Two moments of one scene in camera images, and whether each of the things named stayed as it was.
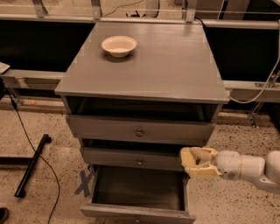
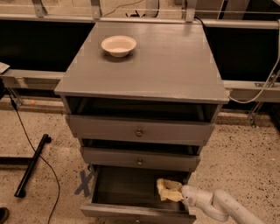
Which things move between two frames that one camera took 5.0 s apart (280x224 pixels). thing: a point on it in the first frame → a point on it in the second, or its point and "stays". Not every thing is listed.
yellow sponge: x=187 y=157 → x=161 y=188
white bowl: x=119 y=45 stays
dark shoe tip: x=3 y=215 stays
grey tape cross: x=84 y=186 stays
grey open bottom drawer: x=140 y=193 stays
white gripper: x=228 y=164 → x=190 y=196
